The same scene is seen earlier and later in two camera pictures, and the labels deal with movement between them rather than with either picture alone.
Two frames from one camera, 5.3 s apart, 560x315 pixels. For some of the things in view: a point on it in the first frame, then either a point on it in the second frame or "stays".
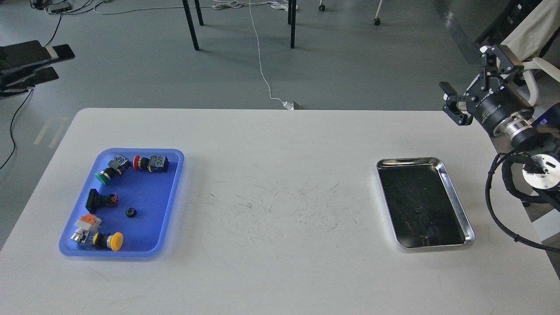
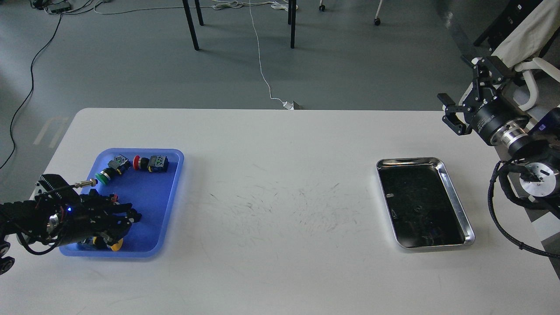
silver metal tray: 423,209 stays
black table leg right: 291,20 stays
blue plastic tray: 125,208 stays
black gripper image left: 28,54 -> 61,216
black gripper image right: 501,110 -> 485,110
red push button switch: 156,163 stays
